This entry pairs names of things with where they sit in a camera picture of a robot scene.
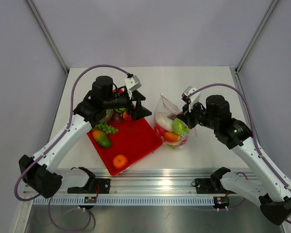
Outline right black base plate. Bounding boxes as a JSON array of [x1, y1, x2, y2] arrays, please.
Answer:
[[191, 167, 234, 195]]

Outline green apple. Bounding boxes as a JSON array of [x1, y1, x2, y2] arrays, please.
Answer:
[[172, 118, 190, 135]]

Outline red orange mango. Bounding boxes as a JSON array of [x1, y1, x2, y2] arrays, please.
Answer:
[[163, 131, 180, 143]]

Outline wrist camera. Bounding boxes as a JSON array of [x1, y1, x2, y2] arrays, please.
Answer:
[[124, 74, 142, 99], [182, 86, 201, 112]]

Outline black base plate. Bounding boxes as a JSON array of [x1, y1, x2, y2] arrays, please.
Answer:
[[191, 167, 234, 195], [67, 167, 111, 195]]

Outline small purple plum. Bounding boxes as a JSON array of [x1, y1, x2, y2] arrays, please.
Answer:
[[112, 113, 123, 124]]

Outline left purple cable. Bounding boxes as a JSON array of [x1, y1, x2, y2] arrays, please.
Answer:
[[14, 64, 133, 230]]

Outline aluminium mounting rail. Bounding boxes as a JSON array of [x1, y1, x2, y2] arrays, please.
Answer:
[[23, 168, 258, 197]]

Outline orange fruit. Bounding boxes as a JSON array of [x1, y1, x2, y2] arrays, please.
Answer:
[[113, 154, 128, 169]]

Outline white radish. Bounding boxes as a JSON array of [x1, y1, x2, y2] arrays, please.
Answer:
[[154, 114, 173, 132]]

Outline green grapes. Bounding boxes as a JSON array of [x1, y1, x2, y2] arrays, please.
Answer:
[[93, 122, 118, 134]]

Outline clear zip top bag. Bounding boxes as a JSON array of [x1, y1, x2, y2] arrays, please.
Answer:
[[153, 94, 197, 150]]

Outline yellow green mango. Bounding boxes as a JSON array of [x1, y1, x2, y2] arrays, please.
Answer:
[[92, 130, 112, 148]]

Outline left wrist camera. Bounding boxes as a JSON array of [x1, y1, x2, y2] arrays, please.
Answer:
[[124, 74, 142, 99]]

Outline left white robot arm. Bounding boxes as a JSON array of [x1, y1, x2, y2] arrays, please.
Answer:
[[19, 74, 152, 198]]

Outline left aluminium frame post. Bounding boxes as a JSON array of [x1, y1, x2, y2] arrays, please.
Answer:
[[24, 0, 69, 77]]

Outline green toy melon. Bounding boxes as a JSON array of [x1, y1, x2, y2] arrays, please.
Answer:
[[114, 108, 126, 114]]

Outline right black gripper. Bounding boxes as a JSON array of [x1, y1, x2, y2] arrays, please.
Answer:
[[178, 99, 219, 130]]

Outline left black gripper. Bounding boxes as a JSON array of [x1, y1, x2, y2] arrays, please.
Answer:
[[103, 89, 151, 120]]

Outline red plastic tray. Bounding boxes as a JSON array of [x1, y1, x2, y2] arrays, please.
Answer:
[[87, 118, 162, 176]]

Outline white slotted cable duct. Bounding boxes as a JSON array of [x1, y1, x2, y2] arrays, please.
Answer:
[[33, 195, 214, 206]]

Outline aluminium frame post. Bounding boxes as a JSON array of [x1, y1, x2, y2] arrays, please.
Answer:
[[235, 0, 281, 75], [24, 0, 69, 77]]

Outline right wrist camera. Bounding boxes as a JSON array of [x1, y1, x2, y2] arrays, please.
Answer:
[[182, 86, 201, 112]]

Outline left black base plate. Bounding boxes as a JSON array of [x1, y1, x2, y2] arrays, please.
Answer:
[[67, 167, 111, 195]]

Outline dark red plum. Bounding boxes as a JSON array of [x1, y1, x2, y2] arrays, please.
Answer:
[[168, 113, 183, 120]]

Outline right aluminium frame post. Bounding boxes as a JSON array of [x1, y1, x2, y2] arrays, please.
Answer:
[[235, 0, 281, 75]]

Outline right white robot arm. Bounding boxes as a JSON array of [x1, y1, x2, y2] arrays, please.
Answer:
[[178, 94, 291, 225]]

